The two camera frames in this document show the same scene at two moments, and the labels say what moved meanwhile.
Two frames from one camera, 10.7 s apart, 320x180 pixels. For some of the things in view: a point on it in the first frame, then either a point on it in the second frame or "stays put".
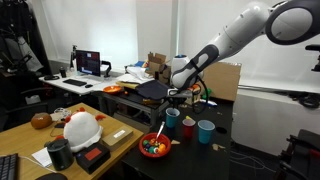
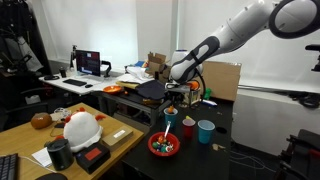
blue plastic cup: x=172 y=117 stays put
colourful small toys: x=153 y=147 to x=163 y=145
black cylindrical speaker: x=60 y=153 stays put
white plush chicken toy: x=81 y=129 stays put
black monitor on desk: x=88 y=62 stays put
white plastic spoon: x=158 y=134 to x=168 y=125
